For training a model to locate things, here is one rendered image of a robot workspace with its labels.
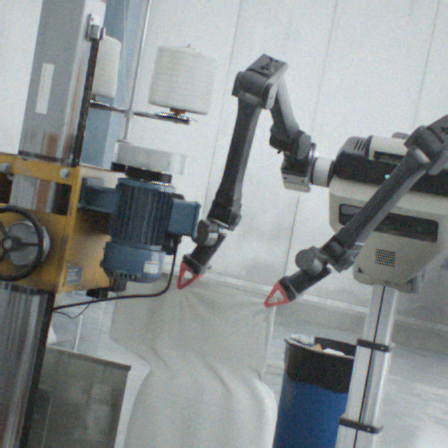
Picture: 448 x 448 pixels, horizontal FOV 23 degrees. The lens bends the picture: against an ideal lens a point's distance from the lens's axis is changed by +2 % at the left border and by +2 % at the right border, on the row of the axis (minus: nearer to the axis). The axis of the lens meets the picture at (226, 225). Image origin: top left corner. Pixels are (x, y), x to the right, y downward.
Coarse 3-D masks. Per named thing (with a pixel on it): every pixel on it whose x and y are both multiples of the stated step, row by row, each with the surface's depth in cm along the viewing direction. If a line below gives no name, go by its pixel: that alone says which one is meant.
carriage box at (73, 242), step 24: (0, 168) 269; (24, 168) 268; (48, 168) 266; (72, 168) 264; (96, 168) 297; (0, 192) 275; (72, 192) 264; (0, 216) 270; (48, 216) 266; (72, 216) 264; (96, 216) 279; (72, 240) 268; (96, 240) 282; (0, 264) 270; (48, 264) 266; (72, 264) 270; (96, 264) 285; (48, 288) 266; (72, 288) 274; (96, 288) 288
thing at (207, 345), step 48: (144, 288) 310; (192, 288) 304; (144, 336) 311; (192, 336) 304; (240, 336) 297; (144, 384) 300; (192, 384) 296; (240, 384) 295; (144, 432) 298; (192, 432) 294; (240, 432) 291
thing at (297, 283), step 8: (296, 272) 291; (280, 280) 288; (288, 280) 290; (296, 280) 290; (304, 280) 289; (312, 280) 289; (288, 288) 292; (296, 288) 290; (304, 288) 290; (296, 296) 287
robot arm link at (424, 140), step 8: (440, 120) 272; (424, 128) 271; (432, 128) 271; (440, 128) 271; (416, 136) 272; (424, 136) 271; (432, 136) 270; (440, 136) 269; (416, 144) 273; (424, 144) 270; (432, 144) 269; (440, 144) 269; (424, 152) 271; (432, 152) 268
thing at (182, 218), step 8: (176, 200) 269; (184, 200) 272; (168, 208) 269; (176, 208) 269; (184, 208) 269; (192, 208) 269; (168, 216) 269; (176, 216) 269; (184, 216) 269; (192, 216) 269; (168, 224) 269; (176, 224) 269; (184, 224) 269; (192, 224) 269; (168, 232) 269; (176, 232) 269; (184, 232) 269; (192, 232) 269; (176, 240) 273
